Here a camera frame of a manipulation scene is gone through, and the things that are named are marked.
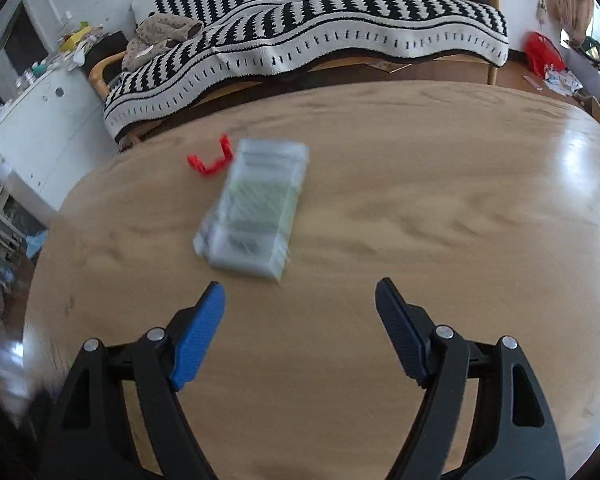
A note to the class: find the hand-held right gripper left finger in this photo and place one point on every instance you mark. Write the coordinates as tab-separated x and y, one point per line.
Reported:
200	330

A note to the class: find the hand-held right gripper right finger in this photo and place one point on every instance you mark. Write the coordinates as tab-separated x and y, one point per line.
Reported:
400	330

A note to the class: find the clear plastic packet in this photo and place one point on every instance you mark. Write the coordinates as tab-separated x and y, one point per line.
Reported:
255	205

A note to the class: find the oval wooden table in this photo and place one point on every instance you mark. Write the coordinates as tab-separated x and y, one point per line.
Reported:
380	220

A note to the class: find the red plastic clip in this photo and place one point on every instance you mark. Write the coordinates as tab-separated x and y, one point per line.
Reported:
207	166

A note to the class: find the white cabinet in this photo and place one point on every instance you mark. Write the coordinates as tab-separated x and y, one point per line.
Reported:
45	130

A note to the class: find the small open cardboard box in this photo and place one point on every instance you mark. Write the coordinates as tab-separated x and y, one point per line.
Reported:
594	110

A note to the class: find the pile of papers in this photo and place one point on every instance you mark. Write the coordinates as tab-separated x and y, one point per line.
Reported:
560	80

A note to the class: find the beige knitted garment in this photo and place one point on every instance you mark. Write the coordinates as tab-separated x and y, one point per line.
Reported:
160	35

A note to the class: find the red plastic bag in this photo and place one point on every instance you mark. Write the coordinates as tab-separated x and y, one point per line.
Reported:
542	50

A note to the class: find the yellow green packaging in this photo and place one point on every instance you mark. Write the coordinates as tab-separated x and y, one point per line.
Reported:
75	39

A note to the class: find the black white striped sofa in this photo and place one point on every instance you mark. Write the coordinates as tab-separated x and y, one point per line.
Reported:
330	20

